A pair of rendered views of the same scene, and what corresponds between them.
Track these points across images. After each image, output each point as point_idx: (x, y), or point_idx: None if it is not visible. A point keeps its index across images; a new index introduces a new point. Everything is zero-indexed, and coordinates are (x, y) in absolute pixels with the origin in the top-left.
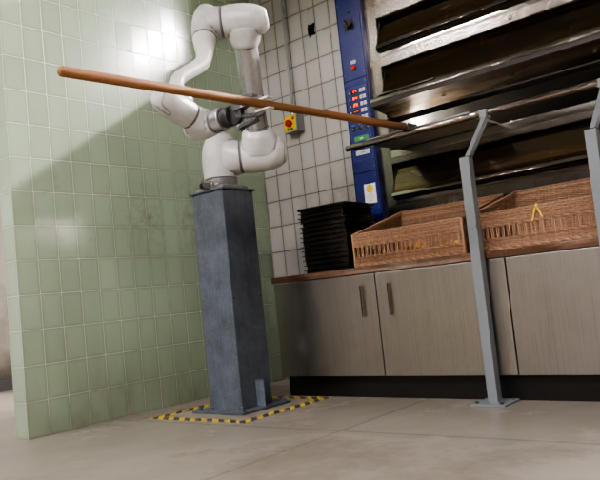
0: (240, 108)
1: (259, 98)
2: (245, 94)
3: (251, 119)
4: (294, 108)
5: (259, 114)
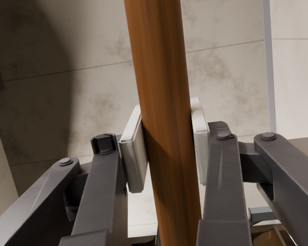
0: (109, 243)
1: (129, 121)
2: (14, 202)
3: (268, 146)
4: None
5: (229, 131)
